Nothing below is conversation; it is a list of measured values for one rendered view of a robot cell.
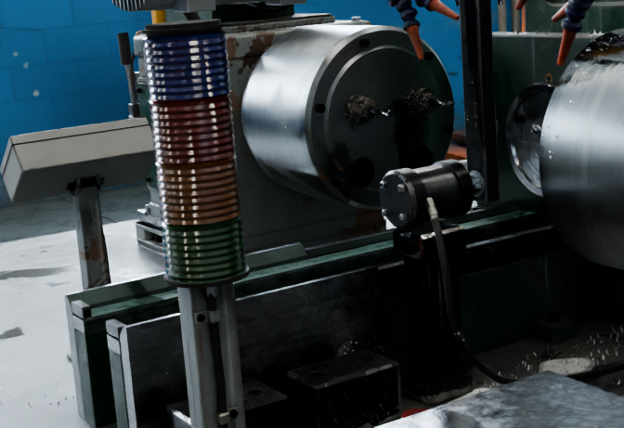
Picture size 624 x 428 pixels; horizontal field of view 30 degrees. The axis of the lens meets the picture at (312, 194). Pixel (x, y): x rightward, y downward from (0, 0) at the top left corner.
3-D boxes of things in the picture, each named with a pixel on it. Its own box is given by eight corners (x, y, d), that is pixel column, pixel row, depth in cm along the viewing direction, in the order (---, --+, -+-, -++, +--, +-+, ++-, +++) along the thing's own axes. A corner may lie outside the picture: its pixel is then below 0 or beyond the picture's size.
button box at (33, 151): (146, 181, 144) (131, 146, 146) (161, 149, 138) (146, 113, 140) (10, 205, 135) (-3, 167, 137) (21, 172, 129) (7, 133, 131)
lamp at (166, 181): (217, 204, 90) (213, 148, 89) (256, 215, 85) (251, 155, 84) (147, 218, 87) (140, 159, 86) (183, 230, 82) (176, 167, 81)
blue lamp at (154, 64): (207, 89, 88) (201, 29, 87) (246, 93, 83) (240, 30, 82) (135, 98, 85) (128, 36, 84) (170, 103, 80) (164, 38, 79)
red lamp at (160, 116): (213, 148, 89) (207, 89, 88) (251, 155, 84) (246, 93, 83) (140, 159, 86) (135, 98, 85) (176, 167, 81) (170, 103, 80)
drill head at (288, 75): (334, 169, 193) (323, 18, 188) (479, 198, 163) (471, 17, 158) (201, 194, 180) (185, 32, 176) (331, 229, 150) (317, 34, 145)
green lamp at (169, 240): (223, 261, 91) (217, 204, 90) (261, 275, 86) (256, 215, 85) (152, 277, 88) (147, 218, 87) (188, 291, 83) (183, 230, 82)
